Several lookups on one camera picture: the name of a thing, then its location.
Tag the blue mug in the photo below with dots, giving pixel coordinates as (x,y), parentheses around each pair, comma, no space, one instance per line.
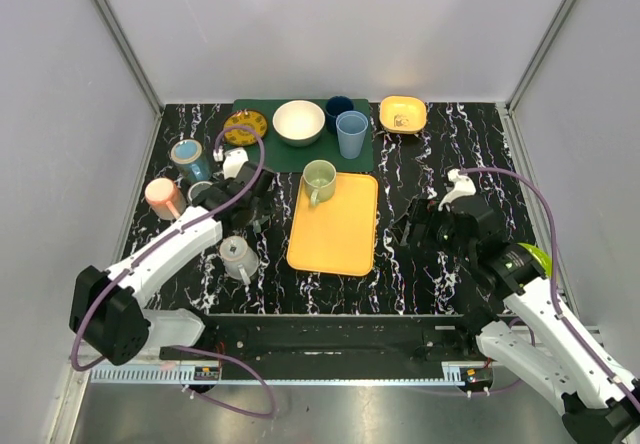
(189,157)

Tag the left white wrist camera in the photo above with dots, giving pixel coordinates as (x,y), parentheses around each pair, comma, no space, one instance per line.
(231,161)

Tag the lime green plate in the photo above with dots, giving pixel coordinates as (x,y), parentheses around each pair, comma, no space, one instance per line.
(541,257)

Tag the dark teal mug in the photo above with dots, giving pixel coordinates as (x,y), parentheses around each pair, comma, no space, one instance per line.
(196,189)

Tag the white bowl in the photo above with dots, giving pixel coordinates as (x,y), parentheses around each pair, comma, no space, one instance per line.
(299,123)

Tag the dark green mat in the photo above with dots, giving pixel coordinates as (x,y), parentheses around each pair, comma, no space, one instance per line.
(283,158)

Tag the white grey mug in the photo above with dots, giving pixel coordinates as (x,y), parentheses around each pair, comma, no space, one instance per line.
(240,261)

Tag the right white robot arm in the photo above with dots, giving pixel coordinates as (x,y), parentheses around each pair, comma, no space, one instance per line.
(597,399)

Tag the right aluminium frame post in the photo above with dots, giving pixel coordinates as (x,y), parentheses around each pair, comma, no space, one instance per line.
(545,45)

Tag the yellow patterned plate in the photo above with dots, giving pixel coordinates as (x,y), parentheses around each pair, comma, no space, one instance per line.
(248,118)

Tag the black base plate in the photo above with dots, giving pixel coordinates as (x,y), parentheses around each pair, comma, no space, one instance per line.
(334,348)

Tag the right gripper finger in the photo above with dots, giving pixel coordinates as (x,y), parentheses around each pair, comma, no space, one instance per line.
(401,231)
(422,209)

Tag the pink mug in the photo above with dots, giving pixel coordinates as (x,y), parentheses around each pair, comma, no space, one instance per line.
(165,199)

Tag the left aluminium frame post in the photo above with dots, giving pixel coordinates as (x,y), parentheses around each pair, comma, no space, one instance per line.
(116,31)

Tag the light blue plastic cup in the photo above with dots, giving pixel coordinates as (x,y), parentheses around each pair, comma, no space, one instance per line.
(351,128)

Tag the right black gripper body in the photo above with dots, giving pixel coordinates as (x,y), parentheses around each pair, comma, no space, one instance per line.
(440,235)

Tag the sage green mug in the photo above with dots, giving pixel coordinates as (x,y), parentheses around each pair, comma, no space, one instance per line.
(319,181)

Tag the orange plastic tray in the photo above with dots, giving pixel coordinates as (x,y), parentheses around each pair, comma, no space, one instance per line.
(337,236)

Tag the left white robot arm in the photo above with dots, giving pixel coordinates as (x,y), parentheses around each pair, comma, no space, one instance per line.
(109,307)

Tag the yellow square bowl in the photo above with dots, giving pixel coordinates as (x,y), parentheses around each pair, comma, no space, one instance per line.
(403,114)

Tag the grey faceted mug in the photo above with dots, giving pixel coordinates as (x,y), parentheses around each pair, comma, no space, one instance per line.
(261,215)

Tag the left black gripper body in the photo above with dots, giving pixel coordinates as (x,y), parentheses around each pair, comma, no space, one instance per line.
(257,196)

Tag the aluminium frame post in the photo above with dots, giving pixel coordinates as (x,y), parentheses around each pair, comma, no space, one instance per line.
(116,31)
(545,45)

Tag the dark blue cup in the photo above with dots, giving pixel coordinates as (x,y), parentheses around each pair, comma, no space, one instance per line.
(335,106)

